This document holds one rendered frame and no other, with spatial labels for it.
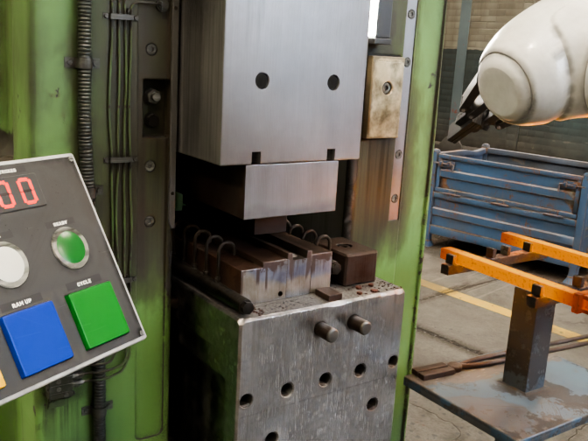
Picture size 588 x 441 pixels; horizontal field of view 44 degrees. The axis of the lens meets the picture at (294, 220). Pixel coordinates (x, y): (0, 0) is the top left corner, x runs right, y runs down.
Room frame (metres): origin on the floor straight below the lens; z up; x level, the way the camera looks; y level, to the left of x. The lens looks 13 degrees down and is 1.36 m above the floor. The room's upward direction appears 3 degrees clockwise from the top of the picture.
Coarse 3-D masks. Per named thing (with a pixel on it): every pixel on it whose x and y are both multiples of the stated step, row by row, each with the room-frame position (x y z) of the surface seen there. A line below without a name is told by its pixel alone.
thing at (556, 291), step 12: (444, 252) 1.44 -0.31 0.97; (456, 252) 1.42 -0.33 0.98; (468, 264) 1.39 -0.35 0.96; (480, 264) 1.36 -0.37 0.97; (492, 264) 1.34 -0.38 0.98; (492, 276) 1.33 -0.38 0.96; (504, 276) 1.31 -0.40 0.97; (516, 276) 1.29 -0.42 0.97; (528, 276) 1.28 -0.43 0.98; (528, 288) 1.26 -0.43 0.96; (552, 288) 1.22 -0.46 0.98; (564, 288) 1.22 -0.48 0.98; (564, 300) 1.20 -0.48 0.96; (576, 300) 1.17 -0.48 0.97; (576, 312) 1.17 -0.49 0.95
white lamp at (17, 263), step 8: (0, 248) 0.83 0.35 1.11; (8, 248) 0.84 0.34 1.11; (0, 256) 0.82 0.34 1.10; (8, 256) 0.83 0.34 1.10; (16, 256) 0.84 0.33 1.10; (0, 264) 0.82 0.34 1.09; (8, 264) 0.83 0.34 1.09; (16, 264) 0.84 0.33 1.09; (0, 272) 0.81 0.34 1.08; (8, 272) 0.82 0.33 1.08; (16, 272) 0.83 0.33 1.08; (8, 280) 0.82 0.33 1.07; (16, 280) 0.83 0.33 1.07
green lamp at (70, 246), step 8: (64, 232) 0.92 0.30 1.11; (72, 232) 0.93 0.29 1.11; (64, 240) 0.91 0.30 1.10; (72, 240) 0.92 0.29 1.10; (80, 240) 0.93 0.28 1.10; (64, 248) 0.90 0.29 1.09; (72, 248) 0.91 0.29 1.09; (80, 248) 0.93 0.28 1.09; (64, 256) 0.90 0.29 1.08; (72, 256) 0.91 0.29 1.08; (80, 256) 0.92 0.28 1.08
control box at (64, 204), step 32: (32, 160) 0.94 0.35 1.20; (64, 160) 0.99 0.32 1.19; (0, 192) 0.87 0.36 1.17; (64, 192) 0.96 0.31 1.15; (0, 224) 0.85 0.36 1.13; (32, 224) 0.89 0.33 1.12; (64, 224) 0.93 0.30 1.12; (96, 224) 0.97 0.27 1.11; (32, 256) 0.86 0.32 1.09; (96, 256) 0.94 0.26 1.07; (0, 288) 0.81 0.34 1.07; (32, 288) 0.84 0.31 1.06; (64, 288) 0.88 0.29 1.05; (64, 320) 0.85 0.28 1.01; (128, 320) 0.93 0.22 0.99; (0, 352) 0.76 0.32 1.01; (96, 352) 0.86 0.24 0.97; (32, 384) 0.77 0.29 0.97
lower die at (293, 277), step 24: (192, 216) 1.55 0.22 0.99; (192, 240) 1.39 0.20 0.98; (216, 240) 1.37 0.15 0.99; (240, 240) 1.37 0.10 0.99; (288, 240) 1.39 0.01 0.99; (240, 264) 1.24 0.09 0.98; (264, 264) 1.23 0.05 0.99; (288, 264) 1.26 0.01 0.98; (312, 264) 1.30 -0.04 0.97; (240, 288) 1.21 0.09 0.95; (264, 288) 1.24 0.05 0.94; (288, 288) 1.27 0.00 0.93; (312, 288) 1.30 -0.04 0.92
